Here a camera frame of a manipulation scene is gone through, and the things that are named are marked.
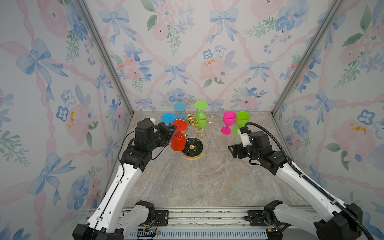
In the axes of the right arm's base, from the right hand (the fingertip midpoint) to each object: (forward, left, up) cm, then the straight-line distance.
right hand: (235, 144), depth 80 cm
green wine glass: (+23, -9, -4) cm, 25 cm away
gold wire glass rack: (+9, +22, -16) cm, 29 cm away
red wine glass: (-1, +30, +5) cm, 30 cm away
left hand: (0, +29, +16) cm, 33 cm away
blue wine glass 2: (+17, +29, +11) cm, 36 cm away
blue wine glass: (+8, +35, +11) cm, 37 cm away
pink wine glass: (+23, -1, -4) cm, 24 cm away
